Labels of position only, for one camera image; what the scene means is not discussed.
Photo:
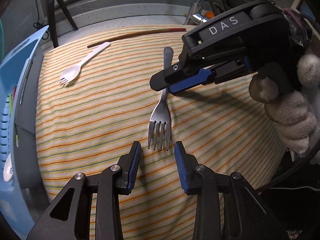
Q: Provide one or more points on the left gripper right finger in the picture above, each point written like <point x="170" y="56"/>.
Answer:
<point x="227" y="205"/>

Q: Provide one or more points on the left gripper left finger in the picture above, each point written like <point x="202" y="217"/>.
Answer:
<point x="69" y="214"/>

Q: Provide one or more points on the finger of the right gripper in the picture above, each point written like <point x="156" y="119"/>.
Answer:
<point x="169" y="76"/>
<point x="193" y="81"/>

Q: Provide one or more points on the steel fork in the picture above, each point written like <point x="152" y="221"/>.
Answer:
<point x="160" y="123"/>

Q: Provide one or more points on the white ceramic spoon with logo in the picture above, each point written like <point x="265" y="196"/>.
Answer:
<point x="8" y="170"/>

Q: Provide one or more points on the lone red-tipped wooden chopstick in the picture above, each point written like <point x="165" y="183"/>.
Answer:
<point x="139" y="33"/>

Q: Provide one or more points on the white plastic spork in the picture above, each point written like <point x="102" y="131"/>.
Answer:
<point x="72" y="72"/>

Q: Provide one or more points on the green plastic spoon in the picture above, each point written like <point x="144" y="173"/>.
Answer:
<point x="10" y="103"/>

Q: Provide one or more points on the white gloved right hand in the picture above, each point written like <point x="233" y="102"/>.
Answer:
<point x="296" y="114"/>

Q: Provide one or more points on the orange fruit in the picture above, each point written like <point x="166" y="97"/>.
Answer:
<point x="209" y="15"/>

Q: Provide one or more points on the chrome faucet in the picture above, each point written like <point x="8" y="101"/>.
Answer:
<point x="194" y="15"/>

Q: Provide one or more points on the blue plastic drainer basket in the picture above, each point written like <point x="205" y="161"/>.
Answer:
<point x="23" y="199"/>

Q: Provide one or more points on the striped yellow cloth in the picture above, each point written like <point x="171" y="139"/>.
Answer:
<point x="86" y="126"/>

